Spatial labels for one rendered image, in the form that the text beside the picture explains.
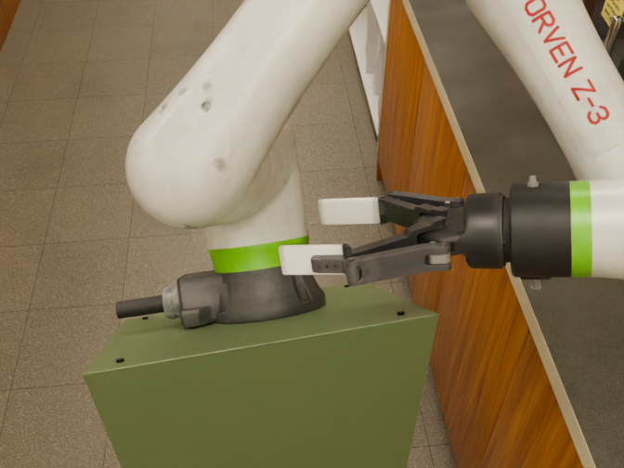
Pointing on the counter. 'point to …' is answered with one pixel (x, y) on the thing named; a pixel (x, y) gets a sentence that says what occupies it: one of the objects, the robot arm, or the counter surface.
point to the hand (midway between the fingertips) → (312, 234)
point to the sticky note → (612, 9)
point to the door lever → (613, 32)
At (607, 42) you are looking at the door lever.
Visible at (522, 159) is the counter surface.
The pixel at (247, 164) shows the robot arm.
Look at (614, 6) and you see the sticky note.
